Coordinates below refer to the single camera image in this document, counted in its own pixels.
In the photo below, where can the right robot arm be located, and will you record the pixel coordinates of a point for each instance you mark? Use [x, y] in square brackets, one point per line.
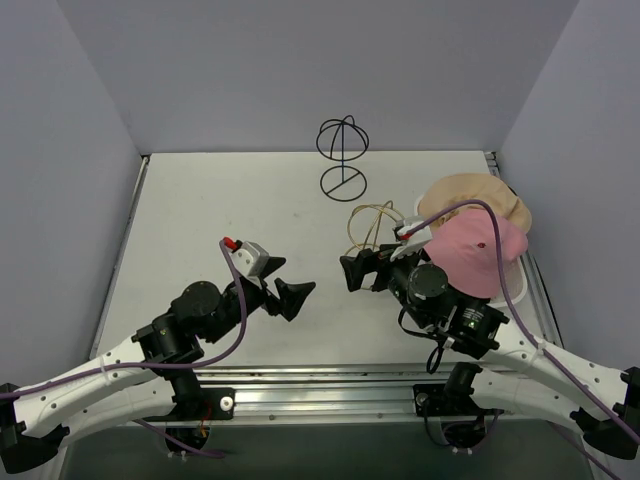
[505, 370]

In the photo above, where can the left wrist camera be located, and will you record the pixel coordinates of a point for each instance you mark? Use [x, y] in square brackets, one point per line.
[249, 259]

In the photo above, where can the pink bucket hat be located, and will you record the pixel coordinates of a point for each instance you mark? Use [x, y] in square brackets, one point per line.
[475, 255]

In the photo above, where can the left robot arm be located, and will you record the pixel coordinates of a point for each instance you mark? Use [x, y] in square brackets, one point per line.
[150, 374]

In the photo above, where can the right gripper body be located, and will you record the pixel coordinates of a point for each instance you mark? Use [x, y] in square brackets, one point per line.
[376, 270]

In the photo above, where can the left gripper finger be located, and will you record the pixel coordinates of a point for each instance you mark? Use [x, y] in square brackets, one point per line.
[291, 297]
[270, 265]

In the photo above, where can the gold wire hat stand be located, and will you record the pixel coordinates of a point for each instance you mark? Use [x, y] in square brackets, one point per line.
[365, 230]

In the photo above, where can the beige bucket hat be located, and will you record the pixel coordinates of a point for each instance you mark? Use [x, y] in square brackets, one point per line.
[456, 188]

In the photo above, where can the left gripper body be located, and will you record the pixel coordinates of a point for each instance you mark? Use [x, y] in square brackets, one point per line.
[270, 292]

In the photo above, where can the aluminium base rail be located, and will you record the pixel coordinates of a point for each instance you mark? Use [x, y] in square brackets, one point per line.
[323, 395]

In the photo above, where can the white perforated tray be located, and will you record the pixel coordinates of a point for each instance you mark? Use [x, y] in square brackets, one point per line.
[515, 285]

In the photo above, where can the black wire hat stand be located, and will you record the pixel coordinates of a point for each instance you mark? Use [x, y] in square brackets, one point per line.
[342, 141]

